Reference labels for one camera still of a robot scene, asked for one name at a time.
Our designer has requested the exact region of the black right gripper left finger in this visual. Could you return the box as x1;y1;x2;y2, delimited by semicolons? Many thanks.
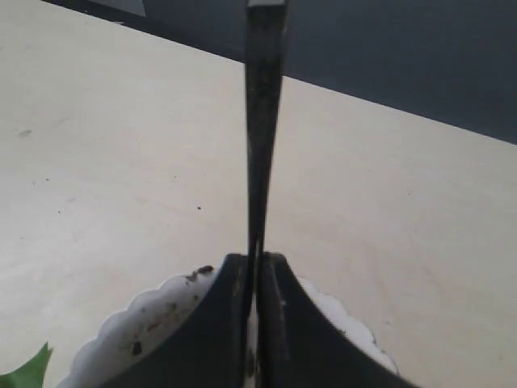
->
103;254;252;388

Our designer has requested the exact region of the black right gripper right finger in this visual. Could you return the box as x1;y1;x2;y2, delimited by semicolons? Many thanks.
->
261;252;414;387

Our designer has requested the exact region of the red artificial anthurium plant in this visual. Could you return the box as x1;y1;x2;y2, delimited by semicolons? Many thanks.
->
0;343;53;388

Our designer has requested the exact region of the white scalloped flower pot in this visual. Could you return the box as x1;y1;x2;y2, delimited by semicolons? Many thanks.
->
58;266;400;387

